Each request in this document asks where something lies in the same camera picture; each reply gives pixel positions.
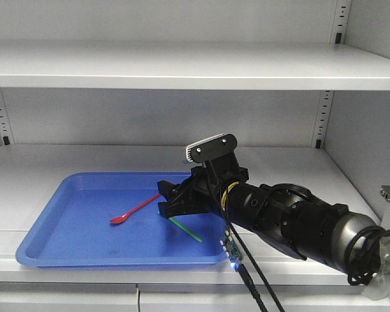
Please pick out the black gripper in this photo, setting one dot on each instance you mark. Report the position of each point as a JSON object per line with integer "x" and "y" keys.
{"x": 202, "y": 192}

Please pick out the green plastic spoon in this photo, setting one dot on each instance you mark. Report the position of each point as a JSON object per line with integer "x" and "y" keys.
{"x": 185, "y": 229}

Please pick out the red plastic spoon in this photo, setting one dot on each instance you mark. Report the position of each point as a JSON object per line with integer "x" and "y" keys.
{"x": 124, "y": 217}

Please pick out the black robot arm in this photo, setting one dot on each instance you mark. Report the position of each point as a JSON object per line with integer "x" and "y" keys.
{"x": 288, "y": 217}

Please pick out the grey metal cabinet shelf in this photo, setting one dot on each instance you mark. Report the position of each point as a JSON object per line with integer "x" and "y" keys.
{"x": 190, "y": 66}

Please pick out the small green circuit board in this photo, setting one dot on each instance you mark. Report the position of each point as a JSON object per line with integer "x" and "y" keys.
{"x": 229, "y": 245}

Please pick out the blue plastic tray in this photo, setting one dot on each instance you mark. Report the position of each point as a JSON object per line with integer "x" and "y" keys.
{"x": 73, "y": 231}

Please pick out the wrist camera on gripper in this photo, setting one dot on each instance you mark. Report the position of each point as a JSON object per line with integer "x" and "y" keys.
{"x": 216, "y": 150}

